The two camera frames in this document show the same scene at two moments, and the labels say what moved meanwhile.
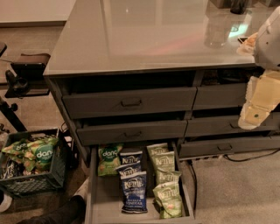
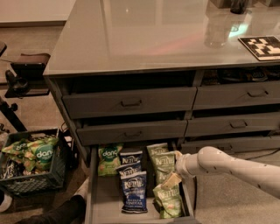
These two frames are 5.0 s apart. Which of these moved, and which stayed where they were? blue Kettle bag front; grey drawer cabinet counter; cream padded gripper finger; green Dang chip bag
Moved: cream padded gripper finger
Stayed: blue Kettle bag front; grey drawer cabinet counter; green Dang chip bag
